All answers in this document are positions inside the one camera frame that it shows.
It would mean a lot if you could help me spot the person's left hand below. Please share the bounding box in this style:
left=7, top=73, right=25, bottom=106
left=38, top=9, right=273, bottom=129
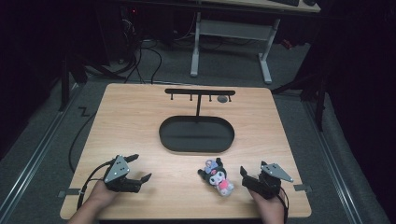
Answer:
left=88, top=179, right=121, bottom=213

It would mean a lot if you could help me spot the black metal stand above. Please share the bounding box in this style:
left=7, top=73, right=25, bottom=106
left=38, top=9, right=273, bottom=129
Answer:
left=58, top=50, right=126, bottom=113
left=271, top=60, right=332, bottom=133

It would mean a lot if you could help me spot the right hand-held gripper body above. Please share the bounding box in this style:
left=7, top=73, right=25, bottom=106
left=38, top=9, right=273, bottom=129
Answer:
left=257, top=162, right=294, bottom=200

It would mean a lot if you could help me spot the black and pink plush toy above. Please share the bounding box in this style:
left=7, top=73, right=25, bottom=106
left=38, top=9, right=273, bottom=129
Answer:
left=197, top=157, right=235, bottom=197

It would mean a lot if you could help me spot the right hand-held gripper cable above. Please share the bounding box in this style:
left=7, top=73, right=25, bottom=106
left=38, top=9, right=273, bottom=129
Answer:
left=278, top=186, right=290, bottom=224

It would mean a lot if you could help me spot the hand-held gripper cable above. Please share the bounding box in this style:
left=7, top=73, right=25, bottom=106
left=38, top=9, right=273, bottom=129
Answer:
left=278, top=186, right=290, bottom=224
left=76, top=160, right=115, bottom=211

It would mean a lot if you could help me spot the metal floor rail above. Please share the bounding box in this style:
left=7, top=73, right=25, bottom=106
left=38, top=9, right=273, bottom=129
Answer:
left=302, top=98, right=364, bottom=224
left=0, top=81, right=84, bottom=220

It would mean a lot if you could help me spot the person's right hand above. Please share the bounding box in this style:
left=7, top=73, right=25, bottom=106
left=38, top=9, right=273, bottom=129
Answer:
left=247, top=187, right=287, bottom=219

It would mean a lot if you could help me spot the white metal frame desk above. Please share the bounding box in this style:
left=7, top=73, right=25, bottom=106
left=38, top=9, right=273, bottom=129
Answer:
left=190, top=0, right=321, bottom=85

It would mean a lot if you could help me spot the black hook rack with tray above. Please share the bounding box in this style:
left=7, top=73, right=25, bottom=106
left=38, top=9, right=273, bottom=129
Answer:
left=158, top=88, right=236, bottom=154

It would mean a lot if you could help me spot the left hand-held gripper cable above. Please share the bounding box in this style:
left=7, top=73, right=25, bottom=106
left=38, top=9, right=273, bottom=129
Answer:
left=76, top=160, right=115, bottom=211

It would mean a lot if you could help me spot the black keyboard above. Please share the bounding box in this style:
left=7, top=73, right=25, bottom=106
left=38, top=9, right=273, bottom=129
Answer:
left=268, top=0, right=301, bottom=7

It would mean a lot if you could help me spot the black floor cable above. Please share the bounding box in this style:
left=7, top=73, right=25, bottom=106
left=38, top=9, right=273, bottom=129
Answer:
left=67, top=110, right=98, bottom=175

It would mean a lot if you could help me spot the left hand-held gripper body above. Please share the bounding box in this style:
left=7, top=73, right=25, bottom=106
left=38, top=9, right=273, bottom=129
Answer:
left=103, top=154, right=142, bottom=194

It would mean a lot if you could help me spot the black looped cable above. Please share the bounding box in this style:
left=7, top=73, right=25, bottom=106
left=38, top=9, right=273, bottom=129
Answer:
left=140, top=46, right=163, bottom=86

